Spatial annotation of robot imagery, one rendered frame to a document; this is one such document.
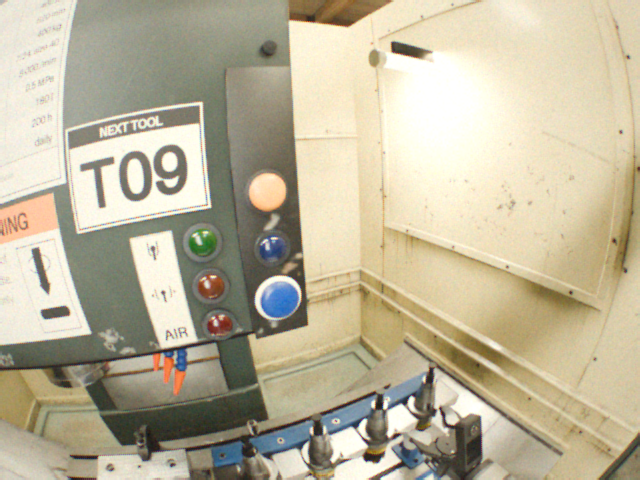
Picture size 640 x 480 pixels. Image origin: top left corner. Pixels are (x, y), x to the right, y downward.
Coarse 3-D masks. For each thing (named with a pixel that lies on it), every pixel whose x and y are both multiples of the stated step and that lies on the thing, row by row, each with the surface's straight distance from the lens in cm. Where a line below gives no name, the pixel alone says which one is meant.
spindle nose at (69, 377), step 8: (48, 368) 48; (56, 368) 47; (64, 368) 46; (72, 368) 46; (80, 368) 46; (88, 368) 46; (96, 368) 46; (104, 368) 47; (48, 376) 50; (56, 376) 48; (64, 376) 47; (72, 376) 46; (80, 376) 46; (88, 376) 47; (96, 376) 47; (56, 384) 50; (64, 384) 48; (72, 384) 48; (80, 384) 47; (88, 384) 48
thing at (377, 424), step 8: (376, 408) 52; (384, 408) 52; (368, 416) 54; (376, 416) 52; (384, 416) 53; (368, 424) 55; (376, 424) 54; (384, 424) 54; (368, 432) 56; (376, 432) 55; (384, 432) 56
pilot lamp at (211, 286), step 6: (204, 276) 21; (210, 276) 21; (216, 276) 21; (198, 282) 21; (204, 282) 21; (210, 282) 21; (216, 282) 21; (222, 282) 21; (198, 288) 22; (204, 288) 21; (210, 288) 21; (216, 288) 21; (222, 288) 22; (204, 294) 22; (210, 294) 22; (216, 294) 22
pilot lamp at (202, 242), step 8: (200, 232) 20; (208, 232) 20; (192, 240) 20; (200, 240) 20; (208, 240) 20; (216, 240) 21; (192, 248) 20; (200, 248) 20; (208, 248) 20; (200, 256) 21
